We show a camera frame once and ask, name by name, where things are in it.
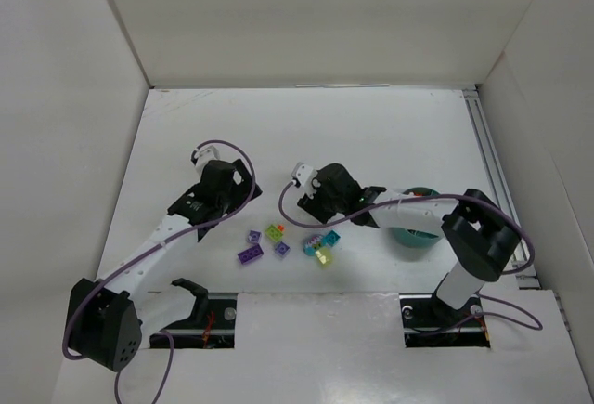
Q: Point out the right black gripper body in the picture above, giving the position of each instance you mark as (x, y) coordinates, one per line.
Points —
(311, 207)

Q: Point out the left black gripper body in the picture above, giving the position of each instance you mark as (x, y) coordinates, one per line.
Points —
(246, 176)

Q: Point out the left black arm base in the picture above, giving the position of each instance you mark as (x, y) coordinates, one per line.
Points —
(197, 319)

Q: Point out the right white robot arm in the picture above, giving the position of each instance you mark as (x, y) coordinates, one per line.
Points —
(481, 236)

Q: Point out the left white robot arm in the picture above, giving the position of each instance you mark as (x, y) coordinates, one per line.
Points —
(113, 317)

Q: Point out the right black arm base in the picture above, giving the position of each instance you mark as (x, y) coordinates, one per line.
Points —
(428, 323)

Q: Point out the teal square lego brick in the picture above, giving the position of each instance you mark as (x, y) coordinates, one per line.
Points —
(331, 238)

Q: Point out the teal flower face lego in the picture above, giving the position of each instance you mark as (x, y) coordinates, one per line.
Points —
(313, 244)

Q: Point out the small purple lego brick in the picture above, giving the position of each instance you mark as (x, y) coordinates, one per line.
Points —
(254, 237)

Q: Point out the pale yellow lego brick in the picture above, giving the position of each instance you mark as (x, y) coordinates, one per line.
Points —
(324, 256)

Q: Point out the lime green lego brick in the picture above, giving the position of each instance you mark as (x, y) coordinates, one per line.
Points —
(273, 234)

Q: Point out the long purple lego brick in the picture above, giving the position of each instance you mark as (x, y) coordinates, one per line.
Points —
(250, 254)

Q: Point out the lavender square lego brick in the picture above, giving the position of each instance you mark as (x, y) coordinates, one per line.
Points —
(282, 249)

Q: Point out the teal divided round container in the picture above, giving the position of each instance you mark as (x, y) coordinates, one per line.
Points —
(412, 238)

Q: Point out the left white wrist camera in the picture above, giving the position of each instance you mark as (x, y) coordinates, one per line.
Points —
(200, 156)

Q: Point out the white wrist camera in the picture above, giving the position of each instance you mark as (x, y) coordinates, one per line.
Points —
(303, 176)
(200, 156)

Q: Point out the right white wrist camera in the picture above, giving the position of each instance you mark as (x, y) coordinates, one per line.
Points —
(303, 176)

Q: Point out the aluminium rail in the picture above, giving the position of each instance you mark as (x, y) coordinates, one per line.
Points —
(527, 279)

